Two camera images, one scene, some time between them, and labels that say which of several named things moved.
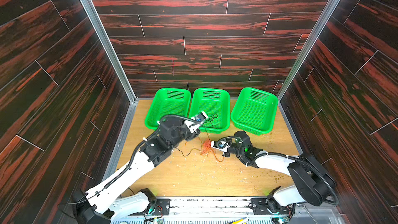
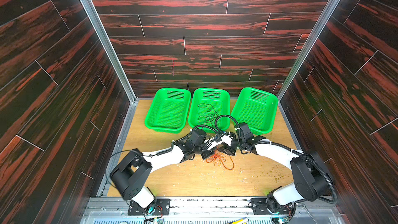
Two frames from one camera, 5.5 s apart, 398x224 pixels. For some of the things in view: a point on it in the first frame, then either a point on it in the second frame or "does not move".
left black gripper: (189, 132) -> (207, 154)
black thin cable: (210, 118) does not move
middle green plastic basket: (216, 102) does not move
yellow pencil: (242, 221) does not move
